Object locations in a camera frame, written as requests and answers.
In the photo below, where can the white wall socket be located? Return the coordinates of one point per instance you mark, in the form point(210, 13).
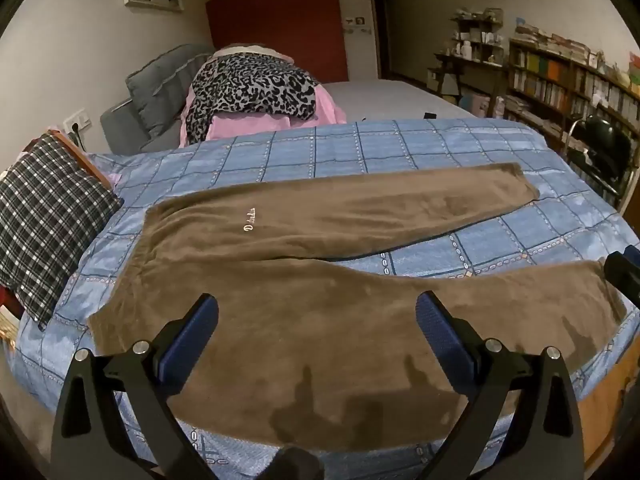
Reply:
point(77, 121)

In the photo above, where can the leopard print cloth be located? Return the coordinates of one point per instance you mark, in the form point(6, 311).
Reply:
point(255, 85)

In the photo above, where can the brown fleece pants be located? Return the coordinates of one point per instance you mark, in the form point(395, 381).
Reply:
point(325, 320)

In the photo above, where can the wooden shelf rack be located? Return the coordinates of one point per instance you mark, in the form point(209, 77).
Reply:
point(470, 55)

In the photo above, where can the white wall switch panel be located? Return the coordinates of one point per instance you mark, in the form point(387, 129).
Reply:
point(356, 25)

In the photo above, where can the dark plaid pillow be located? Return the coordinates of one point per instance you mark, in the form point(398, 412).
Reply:
point(45, 225)

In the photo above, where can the bookshelf with books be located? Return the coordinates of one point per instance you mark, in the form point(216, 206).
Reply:
point(560, 80)

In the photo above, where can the red wardrobe panel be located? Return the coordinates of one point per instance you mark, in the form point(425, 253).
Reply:
point(280, 25)

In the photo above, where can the wooden bed frame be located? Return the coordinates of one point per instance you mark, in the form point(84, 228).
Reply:
point(605, 400)

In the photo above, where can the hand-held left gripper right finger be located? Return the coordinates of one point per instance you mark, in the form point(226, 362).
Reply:
point(445, 340)

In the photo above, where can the pink blanket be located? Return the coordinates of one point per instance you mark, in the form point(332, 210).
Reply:
point(250, 122)

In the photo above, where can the blue checkered blanket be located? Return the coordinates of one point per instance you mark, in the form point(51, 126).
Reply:
point(450, 150)

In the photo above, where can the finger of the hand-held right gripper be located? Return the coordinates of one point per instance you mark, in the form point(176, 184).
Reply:
point(622, 275)

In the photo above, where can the grey mattress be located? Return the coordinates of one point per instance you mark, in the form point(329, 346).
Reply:
point(390, 97)

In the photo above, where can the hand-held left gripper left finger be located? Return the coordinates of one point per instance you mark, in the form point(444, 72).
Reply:
point(192, 337)

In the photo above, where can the grey padded headboard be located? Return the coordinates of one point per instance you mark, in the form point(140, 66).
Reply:
point(155, 95)

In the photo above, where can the wooden bedside frame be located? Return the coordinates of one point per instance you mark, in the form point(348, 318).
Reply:
point(87, 160)

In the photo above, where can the black chair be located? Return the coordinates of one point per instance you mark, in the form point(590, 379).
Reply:
point(600, 135)

